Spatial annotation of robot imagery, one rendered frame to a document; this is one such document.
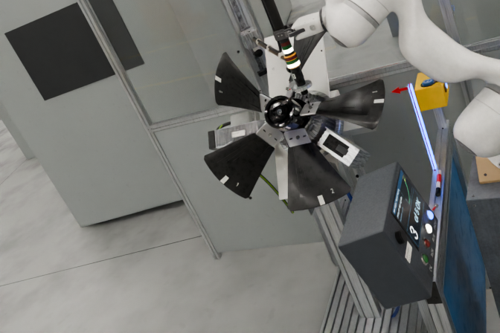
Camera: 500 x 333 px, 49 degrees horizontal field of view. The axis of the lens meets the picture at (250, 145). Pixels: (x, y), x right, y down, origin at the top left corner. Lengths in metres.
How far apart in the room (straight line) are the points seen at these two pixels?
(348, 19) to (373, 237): 0.49
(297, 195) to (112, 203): 2.96
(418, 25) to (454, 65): 0.12
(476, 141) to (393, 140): 1.46
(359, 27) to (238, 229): 2.28
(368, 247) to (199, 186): 2.24
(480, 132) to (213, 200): 2.22
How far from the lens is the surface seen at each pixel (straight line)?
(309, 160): 1.93
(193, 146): 3.16
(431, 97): 2.12
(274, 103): 1.97
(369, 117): 1.85
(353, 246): 1.16
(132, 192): 4.56
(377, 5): 1.31
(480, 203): 1.71
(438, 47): 1.32
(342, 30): 1.30
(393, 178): 1.27
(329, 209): 2.30
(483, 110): 1.35
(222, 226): 3.44
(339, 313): 2.76
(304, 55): 1.99
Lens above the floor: 1.91
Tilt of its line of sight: 23 degrees down
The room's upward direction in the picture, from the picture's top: 24 degrees counter-clockwise
